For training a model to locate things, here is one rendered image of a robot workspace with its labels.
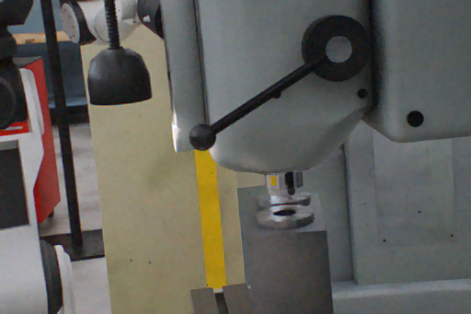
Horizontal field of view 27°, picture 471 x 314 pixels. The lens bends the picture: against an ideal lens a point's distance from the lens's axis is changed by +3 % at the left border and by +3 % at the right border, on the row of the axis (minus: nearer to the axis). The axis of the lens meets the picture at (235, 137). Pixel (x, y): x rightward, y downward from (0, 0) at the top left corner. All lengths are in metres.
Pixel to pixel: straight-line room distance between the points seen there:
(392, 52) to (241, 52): 0.16
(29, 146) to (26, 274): 0.22
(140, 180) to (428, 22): 1.96
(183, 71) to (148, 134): 1.78
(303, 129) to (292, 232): 0.38
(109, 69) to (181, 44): 0.09
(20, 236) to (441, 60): 0.93
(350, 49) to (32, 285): 0.90
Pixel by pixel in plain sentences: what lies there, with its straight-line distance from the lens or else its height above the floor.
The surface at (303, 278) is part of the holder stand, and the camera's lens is 1.45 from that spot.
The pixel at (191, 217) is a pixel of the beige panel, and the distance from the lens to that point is 2.96.
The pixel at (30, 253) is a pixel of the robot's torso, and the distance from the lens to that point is 1.75.
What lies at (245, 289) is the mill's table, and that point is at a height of 0.96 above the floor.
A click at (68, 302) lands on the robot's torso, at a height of 0.97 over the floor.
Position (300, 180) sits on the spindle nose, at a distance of 1.16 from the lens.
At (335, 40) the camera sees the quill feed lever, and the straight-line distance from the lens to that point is 1.02.
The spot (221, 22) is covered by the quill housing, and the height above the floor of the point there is 1.49.
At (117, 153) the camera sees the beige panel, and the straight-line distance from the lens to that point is 2.91.
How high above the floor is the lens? 1.57
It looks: 11 degrees down
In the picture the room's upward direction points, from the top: 5 degrees counter-clockwise
